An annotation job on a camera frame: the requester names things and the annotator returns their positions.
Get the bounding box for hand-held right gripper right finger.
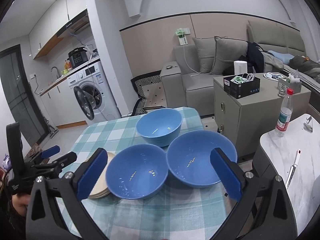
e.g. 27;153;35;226
209;148;298;240

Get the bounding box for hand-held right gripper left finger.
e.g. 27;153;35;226
26;148;108;240

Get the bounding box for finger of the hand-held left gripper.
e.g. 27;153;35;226
26;145;61;164
32;152;77;178

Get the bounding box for cream plate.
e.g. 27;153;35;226
89;189;111;198
89;192;110;200
84;152;116;195

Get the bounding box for blue bowl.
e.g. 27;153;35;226
105;144;168;200
136;108;182;147
166;130;237;188

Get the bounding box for person's left hand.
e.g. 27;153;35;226
11;195;31;215

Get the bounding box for brown dotted board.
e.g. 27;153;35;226
29;144;43;161

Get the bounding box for white kitchen counter cabinet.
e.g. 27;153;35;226
39;74;88;128

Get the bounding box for grey side cabinet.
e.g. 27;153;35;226
213;72;312;159

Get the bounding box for dark glass door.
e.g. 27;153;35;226
0;44;47;147

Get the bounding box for teal checked tablecloth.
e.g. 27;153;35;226
54;107;242;240

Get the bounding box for white marble table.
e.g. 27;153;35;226
252;113;320;240

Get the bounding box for clear water bottle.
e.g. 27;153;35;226
275;88;294;137

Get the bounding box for white washing machine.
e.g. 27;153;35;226
67;59;122;126

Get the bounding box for grey sofa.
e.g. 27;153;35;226
160;19;320;108

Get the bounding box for metal phone stand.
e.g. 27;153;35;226
303;115;314;133

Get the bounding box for black pressure cooker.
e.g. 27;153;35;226
68;47;88;68

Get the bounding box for beige diamond print cushion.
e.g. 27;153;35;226
141;82;166;108

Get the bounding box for black white patterned cushion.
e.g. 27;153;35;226
131;72;163;117

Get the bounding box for white paper roll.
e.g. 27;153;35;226
234;60;248;76

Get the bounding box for metal tissue box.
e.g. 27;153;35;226
278;71;303;97

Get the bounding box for grey sofa cushion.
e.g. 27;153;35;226
210;36;250;75
192;37;218;74

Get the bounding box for dark jacket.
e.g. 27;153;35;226
246;41;265;73

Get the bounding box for range hood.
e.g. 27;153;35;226
56;9;90;38

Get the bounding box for light blue pillow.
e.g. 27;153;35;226
267;50;295;64

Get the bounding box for dark olive clothes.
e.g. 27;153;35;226
289;55;320;81

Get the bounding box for white handled knife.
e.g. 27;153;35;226
286;149;300;190

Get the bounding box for black box with cables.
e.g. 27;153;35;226
223;74;260;99

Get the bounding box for blue cable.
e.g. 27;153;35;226
69;29;88;48

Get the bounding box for white wall cabinets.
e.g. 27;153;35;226
29;0;88;59

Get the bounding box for green white wall device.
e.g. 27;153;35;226
174;27;191;46

